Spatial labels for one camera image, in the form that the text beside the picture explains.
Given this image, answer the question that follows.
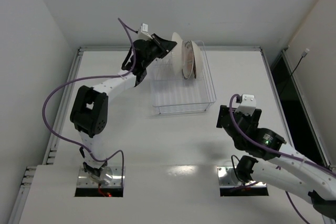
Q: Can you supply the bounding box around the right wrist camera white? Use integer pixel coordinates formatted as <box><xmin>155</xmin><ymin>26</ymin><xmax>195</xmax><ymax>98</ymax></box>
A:
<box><xmin>235</xmin><ymin>94</ymin><xmax>257</xmax><ymax>116</ymax></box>

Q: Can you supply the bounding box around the flower pattern plate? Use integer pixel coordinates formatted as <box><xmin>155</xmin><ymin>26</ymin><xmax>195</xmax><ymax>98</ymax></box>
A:
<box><xmin>192</xmin><ymin>41</ymin><xmax>203</xmax><ymax>79</ymax></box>
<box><xmin>171</xmin><ymin>32</ymin><xmax>185</xmax><ymax>77</ymax></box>

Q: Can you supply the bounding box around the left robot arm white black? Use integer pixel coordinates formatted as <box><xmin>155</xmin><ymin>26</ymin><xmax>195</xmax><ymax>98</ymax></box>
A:
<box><xmin>70</xmin><ymin>34</ymin><xmax>177</xmax><ymax>185</ymax></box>

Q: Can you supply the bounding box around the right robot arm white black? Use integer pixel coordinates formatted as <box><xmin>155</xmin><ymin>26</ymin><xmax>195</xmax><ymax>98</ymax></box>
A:
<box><xmin>216</xmin><ymin>105</ymin><xmax>335</xmax><ymax>219</ymax></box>

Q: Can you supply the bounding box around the black wall cable white plug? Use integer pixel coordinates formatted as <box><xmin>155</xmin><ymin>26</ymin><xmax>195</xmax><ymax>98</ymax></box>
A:
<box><xmin>279</xmin><ymin>48</ymin><xmax>310</xmax><ymax>96</ymax></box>

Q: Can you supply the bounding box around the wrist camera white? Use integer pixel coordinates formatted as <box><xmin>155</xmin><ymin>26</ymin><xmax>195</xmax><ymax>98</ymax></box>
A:
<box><xmin>235</xmin><ymin>94</ymin><xmax>257</xmax><ymax>116</ymax></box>
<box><xmin>138</xmin><ymin>23</ymin><xmax>152</xmax><ymax>40</ymax></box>

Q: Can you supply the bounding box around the white wire dish rack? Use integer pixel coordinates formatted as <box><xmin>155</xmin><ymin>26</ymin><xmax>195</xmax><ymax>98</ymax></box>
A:
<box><xmin>150</xmin><ymin>40</ymin><xmax>216</xmax><ymax>115</ymax></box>

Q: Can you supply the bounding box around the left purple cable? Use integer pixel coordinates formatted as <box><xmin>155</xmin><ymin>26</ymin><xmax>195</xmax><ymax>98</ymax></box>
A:
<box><xmin>43</xmin><ymin>18</ymin><xmax>144</xmax><ymax>180</ymax></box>

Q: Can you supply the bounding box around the aluminium table frame rail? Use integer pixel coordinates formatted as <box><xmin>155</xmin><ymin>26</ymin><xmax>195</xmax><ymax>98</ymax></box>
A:
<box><xmin>6</xmin><ymin>46</ymin><xmax>85</xmax><ymax>224</ymax></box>

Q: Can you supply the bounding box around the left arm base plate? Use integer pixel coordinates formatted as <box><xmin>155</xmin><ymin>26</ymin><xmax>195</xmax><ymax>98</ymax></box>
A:
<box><xmin>75</xmin><ymin>166</ymin><xmax>125</xmax><ymax>198</ymax></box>

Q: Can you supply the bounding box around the orange sunburst glass plate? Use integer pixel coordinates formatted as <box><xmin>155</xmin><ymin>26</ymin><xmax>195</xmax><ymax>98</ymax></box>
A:
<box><xmin>182</xmin><ymin>41</ymin><xmax>195</xmax><ymax>80</ymax></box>

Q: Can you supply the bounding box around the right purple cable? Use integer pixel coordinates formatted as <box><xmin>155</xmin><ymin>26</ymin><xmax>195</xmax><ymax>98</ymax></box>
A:
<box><xmin>229</xmin><ymin>93</ymin><xmax>336</xmax><ymax>224</ymax></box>

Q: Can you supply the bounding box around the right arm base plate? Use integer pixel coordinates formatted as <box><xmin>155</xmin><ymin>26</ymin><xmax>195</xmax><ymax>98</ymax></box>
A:
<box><xmin>217</xmin><ymin>166</ymin><xmax>269</xmax><ymax>197</ymax></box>

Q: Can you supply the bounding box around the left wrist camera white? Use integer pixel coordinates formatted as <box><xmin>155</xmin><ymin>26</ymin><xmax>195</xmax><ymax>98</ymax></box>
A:
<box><xmin>138</xmin><ymin>23</ymin><xmax>152</xmax><ymax>40</ymax></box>

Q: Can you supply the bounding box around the purple cable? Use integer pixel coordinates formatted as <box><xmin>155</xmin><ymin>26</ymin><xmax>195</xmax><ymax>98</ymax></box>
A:
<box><xmin>229</xmin><ymin>93</ymin><xmax>336</xmax><ymax>224</ymax></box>
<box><xmin>43</xmin><ymin>18</ymin><xmax>144</xmax><ymax>180</ymax></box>

